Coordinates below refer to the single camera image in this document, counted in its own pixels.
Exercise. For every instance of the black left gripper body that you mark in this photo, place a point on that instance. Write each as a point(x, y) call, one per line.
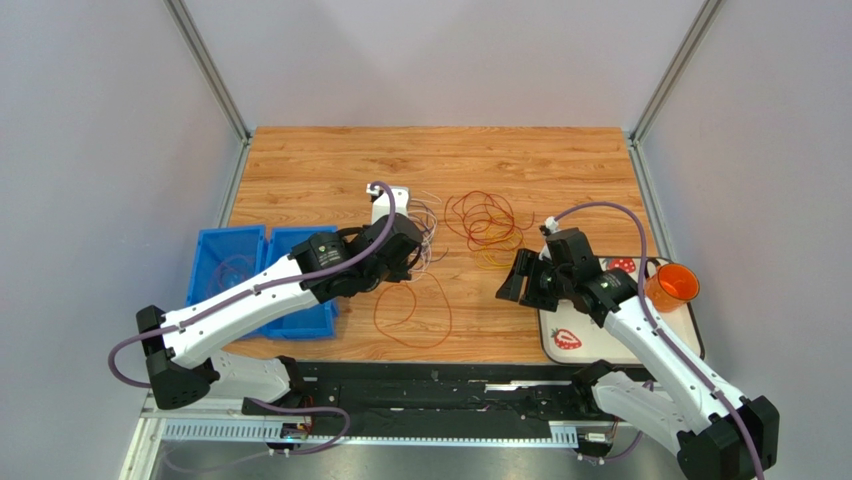
point(392, 275)

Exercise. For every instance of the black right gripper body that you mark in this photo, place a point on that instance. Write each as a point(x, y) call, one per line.
point(540, 278)

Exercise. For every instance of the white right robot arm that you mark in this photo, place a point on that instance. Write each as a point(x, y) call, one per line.
point(710, 426)

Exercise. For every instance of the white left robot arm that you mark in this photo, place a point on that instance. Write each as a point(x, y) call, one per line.
point(184, 349)

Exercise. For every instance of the strawberry print tray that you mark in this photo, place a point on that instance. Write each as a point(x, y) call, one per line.
point(572, 338)

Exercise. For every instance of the blue plastic bin right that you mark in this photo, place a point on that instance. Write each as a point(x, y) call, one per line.
point(315, 323)

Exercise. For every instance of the blue plastic bin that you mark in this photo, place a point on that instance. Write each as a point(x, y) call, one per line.
point(224, 258)
point(315, 323)

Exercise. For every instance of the orange plastic cup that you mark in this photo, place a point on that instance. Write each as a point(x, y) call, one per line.
point(672, 286)

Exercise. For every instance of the blue plastic bin left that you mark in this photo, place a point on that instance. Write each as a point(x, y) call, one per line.
point(224, 258)

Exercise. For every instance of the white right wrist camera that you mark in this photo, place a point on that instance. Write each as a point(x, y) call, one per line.
point(550, 226)

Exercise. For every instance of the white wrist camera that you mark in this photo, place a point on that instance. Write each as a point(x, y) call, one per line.
point(550, 226)
point(381, 201)

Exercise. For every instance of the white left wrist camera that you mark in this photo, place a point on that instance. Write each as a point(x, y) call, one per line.
point(381, 201)

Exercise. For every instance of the aluminium frame post right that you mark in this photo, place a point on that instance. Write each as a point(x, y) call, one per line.
point(693, 38)

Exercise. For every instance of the aluminium frame post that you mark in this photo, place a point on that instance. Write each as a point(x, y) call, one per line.
point(693, 38)
point(194, 40)

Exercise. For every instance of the aluminium frame post left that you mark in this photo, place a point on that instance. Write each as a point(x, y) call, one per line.
point(194, 40)

